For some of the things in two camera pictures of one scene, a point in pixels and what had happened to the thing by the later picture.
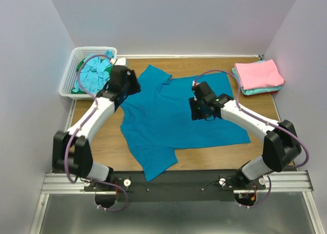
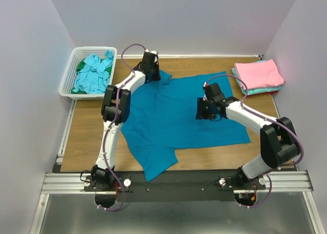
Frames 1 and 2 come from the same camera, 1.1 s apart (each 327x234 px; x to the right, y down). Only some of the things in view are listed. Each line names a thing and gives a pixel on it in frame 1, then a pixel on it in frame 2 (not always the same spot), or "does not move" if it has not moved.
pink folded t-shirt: (258, 74) does not move
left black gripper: (135, 86) to (157, 77)
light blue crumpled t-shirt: (95, 73) does not move
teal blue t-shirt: (158, 118) does not move
